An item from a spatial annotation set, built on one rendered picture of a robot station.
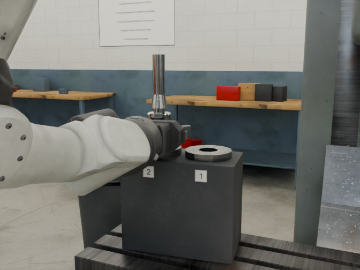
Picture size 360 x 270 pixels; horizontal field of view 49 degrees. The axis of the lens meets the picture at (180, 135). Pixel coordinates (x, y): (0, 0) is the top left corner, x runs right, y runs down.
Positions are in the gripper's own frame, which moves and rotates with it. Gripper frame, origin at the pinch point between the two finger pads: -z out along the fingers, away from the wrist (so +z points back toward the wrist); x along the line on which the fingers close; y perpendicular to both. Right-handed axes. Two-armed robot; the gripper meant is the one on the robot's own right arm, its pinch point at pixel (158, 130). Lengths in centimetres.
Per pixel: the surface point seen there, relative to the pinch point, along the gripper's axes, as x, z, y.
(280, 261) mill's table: -24.4, 2.0, 23.2
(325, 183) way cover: -34.1, -26.8, 15.9
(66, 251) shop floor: 121, -153, 117
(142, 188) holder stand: 1.4, 5.9, 10.0
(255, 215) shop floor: -1, -257, 116
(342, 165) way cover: -37.9, -28.5, 11.4
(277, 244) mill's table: -23.7, -5.1, 23.1
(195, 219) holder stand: -9.0, 6.1, 15.0
